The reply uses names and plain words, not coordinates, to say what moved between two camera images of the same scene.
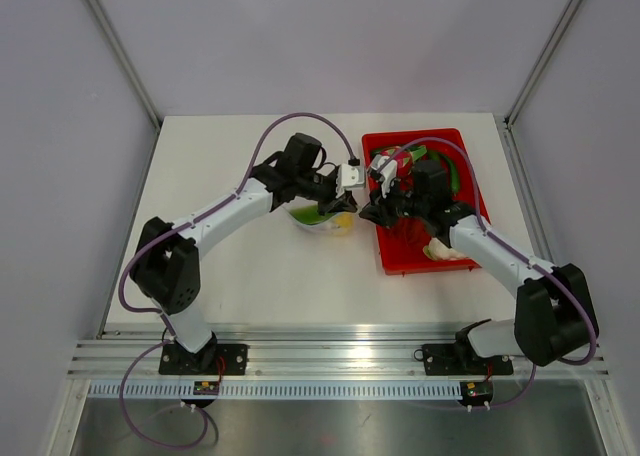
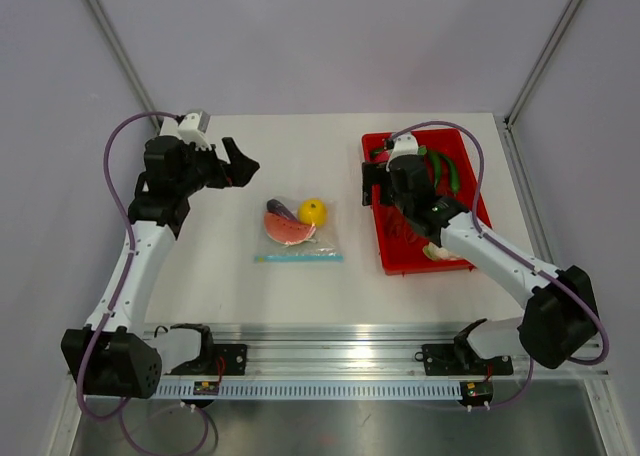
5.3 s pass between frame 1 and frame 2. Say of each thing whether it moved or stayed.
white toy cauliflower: stayed
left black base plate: stayed
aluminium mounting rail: stayed
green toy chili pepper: stayed
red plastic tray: stayed
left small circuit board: stayed
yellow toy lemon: moved
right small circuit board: stayed
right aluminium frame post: stayed
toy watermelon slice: moved
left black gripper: moved
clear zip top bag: moved
